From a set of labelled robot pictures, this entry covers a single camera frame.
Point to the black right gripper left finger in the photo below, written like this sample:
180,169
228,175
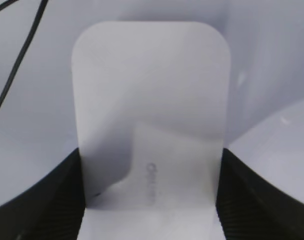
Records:
52,209

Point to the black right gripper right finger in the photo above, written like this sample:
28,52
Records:
250,208

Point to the white board eraser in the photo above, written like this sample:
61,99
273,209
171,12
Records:
150,101

